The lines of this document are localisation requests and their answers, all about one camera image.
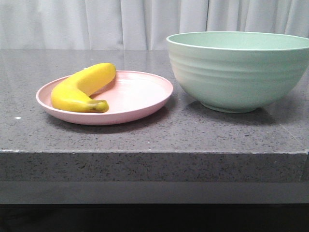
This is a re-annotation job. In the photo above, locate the yellow banana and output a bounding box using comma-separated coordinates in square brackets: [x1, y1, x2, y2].
[51, 63, 116, 113]

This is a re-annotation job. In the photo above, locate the pink plate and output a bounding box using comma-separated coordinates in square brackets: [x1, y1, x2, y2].
[36, 71, 173, 126]

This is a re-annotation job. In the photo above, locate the green bowl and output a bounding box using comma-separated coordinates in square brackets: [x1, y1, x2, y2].
[167, 31, 309, 113]

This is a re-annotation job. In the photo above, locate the white curtain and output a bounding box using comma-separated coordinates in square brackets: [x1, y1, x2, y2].
[0, 0, 309, 50]

